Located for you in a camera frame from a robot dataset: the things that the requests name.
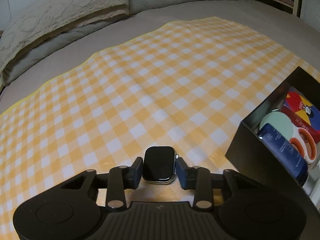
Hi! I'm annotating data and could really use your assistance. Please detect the beige quilted pillow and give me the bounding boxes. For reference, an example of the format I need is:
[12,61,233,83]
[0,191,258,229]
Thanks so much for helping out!
[1,0,129,71]

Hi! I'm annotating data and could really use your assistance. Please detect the orange white small scissors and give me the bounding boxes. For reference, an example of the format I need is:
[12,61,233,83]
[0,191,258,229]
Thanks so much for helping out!
[289,126,317,165]

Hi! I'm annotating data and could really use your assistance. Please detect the colourful card box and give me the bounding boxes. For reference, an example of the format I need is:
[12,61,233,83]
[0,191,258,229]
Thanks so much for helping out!
[280,87,320,143]

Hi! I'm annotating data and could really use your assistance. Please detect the black smartwatch silver case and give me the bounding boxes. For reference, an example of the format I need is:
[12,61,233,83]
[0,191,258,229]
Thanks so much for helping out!
[142,146,176,185]

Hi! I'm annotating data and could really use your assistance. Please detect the mint green round case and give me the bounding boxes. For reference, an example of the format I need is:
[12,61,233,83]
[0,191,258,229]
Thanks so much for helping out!
[259,111,293,142]

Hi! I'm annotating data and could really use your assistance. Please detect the dark blue jar silver lid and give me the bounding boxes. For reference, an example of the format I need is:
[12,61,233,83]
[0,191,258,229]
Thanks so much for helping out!
[258,124,309,185]

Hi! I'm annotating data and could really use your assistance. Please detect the black storage box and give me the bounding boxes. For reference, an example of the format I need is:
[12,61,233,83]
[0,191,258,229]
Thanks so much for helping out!
[226,67,319,215]

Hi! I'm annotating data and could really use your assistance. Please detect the yellow white checkered cloth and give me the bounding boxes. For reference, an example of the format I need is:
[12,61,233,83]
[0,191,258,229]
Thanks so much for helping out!
[1,17,319,239]

